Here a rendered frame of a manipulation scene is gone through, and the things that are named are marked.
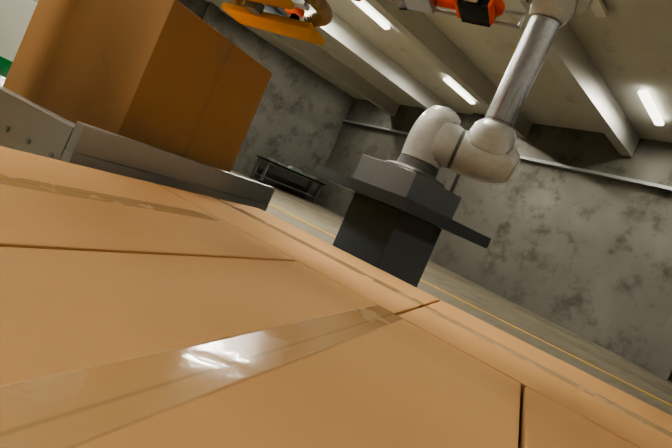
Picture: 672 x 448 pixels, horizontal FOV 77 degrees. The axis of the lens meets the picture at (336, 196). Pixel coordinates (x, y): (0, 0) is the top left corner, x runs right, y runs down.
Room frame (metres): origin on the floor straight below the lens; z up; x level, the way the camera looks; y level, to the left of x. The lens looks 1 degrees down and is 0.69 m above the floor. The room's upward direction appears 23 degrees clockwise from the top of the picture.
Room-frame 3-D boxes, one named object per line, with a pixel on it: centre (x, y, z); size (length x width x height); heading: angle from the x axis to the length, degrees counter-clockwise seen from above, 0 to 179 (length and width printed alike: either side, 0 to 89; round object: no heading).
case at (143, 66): (1.31, 0.70, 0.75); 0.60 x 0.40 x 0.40; 62
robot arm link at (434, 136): (1.58, -0.25, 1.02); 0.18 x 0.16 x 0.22; 75
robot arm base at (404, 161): (1.60, -0.22, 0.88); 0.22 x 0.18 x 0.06; 37
